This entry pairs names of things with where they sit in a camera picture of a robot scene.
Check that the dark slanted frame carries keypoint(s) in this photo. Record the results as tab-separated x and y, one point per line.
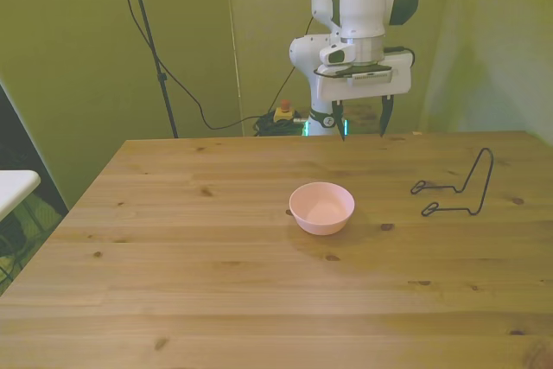
34	153

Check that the yellow emergency stop button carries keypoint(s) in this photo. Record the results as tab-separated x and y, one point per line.
284	115

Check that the white side table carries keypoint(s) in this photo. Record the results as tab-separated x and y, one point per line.
15	189

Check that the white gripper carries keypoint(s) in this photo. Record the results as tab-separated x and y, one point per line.
367	89

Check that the pink bowl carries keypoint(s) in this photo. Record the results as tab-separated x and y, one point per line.
322	209

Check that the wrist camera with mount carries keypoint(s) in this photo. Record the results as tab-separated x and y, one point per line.
337	57

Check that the black camera stand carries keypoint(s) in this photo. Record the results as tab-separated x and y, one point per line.
162	77

